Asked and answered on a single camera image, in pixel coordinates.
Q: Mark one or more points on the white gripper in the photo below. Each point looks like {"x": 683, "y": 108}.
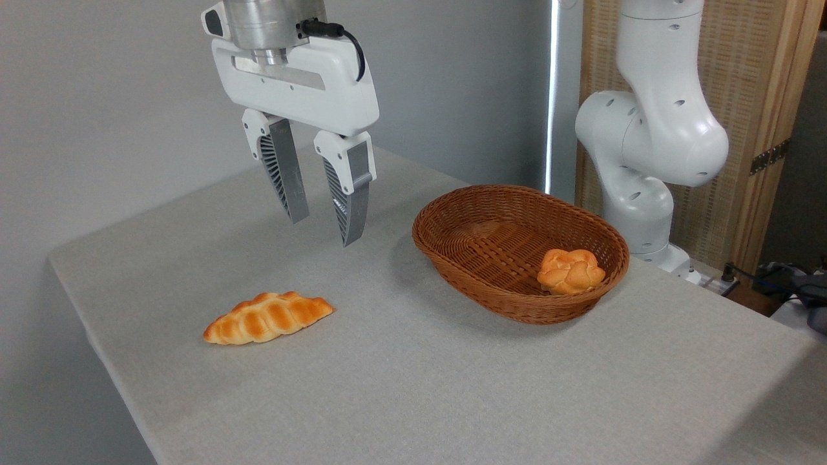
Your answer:
{"x": 316, "y": 93}

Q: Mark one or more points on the wooden folding screen woven panel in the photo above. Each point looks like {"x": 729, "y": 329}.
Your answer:
{"x": 743, "y": 64}

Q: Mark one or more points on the metal screen hinge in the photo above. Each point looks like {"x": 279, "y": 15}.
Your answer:
{"x": 769, "y": 157}

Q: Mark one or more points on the brown oval wicker basket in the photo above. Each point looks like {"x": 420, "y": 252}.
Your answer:
{"x": 491, "y": 239}

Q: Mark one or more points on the round knotted bread roll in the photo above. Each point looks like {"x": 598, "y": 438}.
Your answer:
{"x": 572, "y": 271}

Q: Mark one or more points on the dark grey bundle of equipment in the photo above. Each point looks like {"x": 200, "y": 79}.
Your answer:
{"x": 811, "y": 290}

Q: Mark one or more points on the long braided bread loaf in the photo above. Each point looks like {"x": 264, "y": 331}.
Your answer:
{"x": 268, "y": 318}

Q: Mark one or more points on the grey fabric tablecloth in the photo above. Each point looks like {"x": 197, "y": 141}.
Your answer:
{"x": 420, "y": 387}

